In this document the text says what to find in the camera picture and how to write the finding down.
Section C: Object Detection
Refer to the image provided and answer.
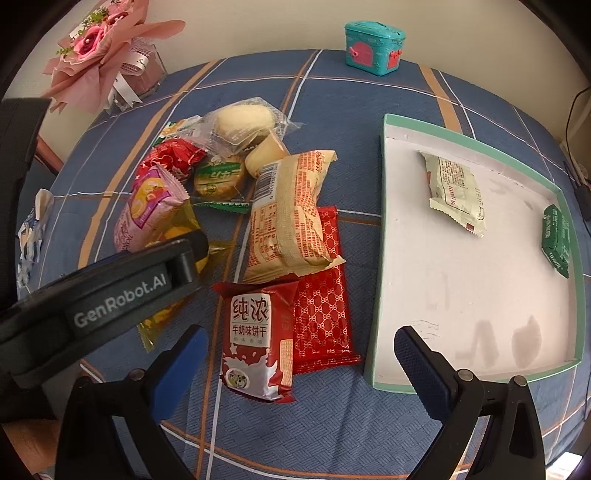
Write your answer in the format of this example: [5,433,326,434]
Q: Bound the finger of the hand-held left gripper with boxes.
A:
[0,229,209,391]

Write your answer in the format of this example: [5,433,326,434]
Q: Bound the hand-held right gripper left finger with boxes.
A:
[55,324,209,480]

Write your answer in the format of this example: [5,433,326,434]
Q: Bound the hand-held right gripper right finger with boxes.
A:
[394,325,548,480]

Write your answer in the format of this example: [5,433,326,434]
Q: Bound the yellow clear snack packet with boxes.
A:
[139,200,236,354]

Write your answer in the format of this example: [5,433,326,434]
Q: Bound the red milk biscuit packet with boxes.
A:
[212,281,298,404]

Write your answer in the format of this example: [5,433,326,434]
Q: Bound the white box lid green rim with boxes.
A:
[363,113,585,395]

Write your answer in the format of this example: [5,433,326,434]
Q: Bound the pink cake packet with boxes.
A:
[114,162,191,254]

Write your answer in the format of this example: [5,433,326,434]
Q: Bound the red patterned snack packet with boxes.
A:
[316,205,346,266]
[292,264,362,376]

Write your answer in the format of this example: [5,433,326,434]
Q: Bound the shiny red snack packet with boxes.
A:
[136,137,207,185]

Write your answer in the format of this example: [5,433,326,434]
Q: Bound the beige long snack packet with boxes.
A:
[242,149,347,284]

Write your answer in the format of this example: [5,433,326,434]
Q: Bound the reddish brown wooden board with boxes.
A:
[36,134,64,175]

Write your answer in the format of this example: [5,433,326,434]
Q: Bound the pink flower bouquet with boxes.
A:
[41,0,185,114]

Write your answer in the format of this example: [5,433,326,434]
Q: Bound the clear plastic box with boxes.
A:
[108,39,168,112]

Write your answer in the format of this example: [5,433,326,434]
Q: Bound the green round pastry packet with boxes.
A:
[189,154,252,215]

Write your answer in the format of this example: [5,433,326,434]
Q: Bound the green white snack packet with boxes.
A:
[157,115,204,141]

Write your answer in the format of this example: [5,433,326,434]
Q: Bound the beige green snack packet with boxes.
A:
[419,151,488,238]

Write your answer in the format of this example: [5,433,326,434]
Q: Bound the dark green snack packet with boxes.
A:
[541,203,573,278]

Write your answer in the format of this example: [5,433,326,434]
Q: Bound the pudding cup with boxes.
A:
[244,131,291,178]

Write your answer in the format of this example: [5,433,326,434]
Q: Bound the clear bread packet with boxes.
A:
[191,97,301,160]

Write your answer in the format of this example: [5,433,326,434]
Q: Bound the teal toy box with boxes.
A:
[344,20,407,77]

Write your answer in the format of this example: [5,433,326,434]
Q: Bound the black cable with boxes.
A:
[566,88,591,217]

